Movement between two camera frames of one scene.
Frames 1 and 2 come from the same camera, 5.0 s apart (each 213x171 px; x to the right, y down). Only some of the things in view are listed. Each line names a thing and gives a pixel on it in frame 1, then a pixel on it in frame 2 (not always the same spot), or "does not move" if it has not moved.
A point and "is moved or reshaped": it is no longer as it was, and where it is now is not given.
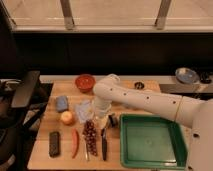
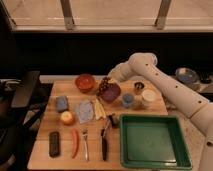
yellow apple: [66, 117] does not move
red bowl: [85, 82] does not move
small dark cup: [139, 85] does not move
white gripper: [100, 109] -> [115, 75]
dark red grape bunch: [90, 134] is moved or reshaped
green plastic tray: [150, 141] does not move
